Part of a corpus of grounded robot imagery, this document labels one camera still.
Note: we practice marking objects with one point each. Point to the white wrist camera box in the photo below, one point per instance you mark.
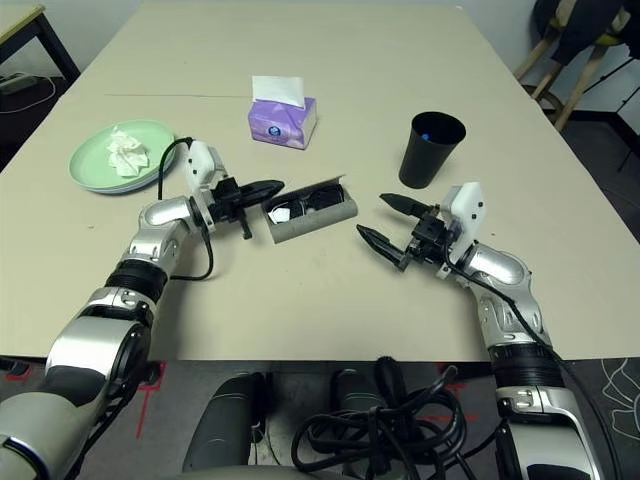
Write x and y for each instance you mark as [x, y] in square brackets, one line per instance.
[200, 160]
[467, 210]

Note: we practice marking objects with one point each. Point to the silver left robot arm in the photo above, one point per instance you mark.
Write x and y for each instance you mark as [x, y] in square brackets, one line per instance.
[160, 215]

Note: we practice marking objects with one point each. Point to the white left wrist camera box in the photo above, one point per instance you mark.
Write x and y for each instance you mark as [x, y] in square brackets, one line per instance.
[200, 160]

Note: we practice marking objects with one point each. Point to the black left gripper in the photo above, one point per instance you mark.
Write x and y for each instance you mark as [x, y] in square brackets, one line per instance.
[227, 202]

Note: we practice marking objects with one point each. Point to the green plastic plate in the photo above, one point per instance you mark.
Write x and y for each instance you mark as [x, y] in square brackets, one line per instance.
[90, 160]

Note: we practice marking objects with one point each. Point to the grey glasses case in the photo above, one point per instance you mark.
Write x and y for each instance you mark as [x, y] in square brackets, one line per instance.
[310, 227]

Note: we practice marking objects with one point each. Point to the white tissue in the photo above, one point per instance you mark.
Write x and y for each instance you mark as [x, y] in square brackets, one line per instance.
[125, 155]

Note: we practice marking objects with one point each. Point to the yellow-green stool cushion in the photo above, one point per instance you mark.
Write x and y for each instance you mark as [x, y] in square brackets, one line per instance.
[612, 39]

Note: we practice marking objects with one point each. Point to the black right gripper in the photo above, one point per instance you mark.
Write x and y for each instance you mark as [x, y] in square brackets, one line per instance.
[432, 237]

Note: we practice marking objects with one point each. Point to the black plastic cup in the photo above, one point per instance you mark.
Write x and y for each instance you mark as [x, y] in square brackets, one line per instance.
[425, 165]

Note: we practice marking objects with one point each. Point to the grey power adapter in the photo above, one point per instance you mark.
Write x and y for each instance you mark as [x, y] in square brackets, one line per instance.
[15, 84]

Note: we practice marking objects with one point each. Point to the grey robot left leg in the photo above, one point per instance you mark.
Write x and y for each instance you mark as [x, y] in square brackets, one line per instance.
[225, 425]

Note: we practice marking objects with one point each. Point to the purple tissue box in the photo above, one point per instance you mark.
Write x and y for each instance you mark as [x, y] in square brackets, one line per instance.
[280, 125]

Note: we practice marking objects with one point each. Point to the beige side table black frame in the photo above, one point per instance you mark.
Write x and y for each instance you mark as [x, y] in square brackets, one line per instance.
[15, 20]

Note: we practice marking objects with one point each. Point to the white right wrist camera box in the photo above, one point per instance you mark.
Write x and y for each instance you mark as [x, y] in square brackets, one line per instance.
[467, 210]

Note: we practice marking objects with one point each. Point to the black sunglasses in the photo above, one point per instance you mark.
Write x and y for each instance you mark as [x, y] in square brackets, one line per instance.
[320, 200]

